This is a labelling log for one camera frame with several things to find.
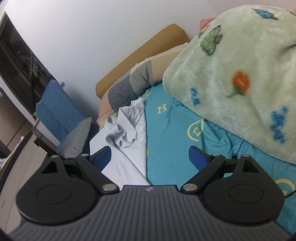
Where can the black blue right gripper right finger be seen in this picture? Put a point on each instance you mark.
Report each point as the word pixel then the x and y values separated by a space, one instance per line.
pixel 237 190

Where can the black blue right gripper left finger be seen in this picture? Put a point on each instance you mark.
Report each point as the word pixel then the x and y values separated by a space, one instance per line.
pixel 64 190

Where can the light grey t-shirt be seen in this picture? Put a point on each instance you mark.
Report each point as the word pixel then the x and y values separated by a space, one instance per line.
pixel 126 136

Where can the grey seat cushion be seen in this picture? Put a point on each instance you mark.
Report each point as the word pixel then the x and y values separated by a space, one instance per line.
pixel 75 141

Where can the white desk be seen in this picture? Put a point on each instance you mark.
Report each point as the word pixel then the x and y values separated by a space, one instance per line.
pixel 22 163

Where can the blue covered chair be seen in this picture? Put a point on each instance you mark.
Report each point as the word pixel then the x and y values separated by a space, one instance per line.
pixel 58 113

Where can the teal patterned bed sheet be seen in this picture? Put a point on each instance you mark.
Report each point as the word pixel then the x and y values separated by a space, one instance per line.
pixel 172 129

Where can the green fleece blanket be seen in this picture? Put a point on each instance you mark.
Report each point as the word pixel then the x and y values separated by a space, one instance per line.
pixel 239 73

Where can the dark window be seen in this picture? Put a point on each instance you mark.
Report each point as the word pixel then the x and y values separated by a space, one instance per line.
pixel 21 70

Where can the colour block striped pillow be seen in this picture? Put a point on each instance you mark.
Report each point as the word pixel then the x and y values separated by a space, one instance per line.
pixel 133 83

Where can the mustard yellow headboard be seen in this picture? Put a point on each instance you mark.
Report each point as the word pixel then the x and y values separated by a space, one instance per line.
pixel 169 37

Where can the pink plush item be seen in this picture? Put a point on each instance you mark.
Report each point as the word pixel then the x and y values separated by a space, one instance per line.
pixel 205 21

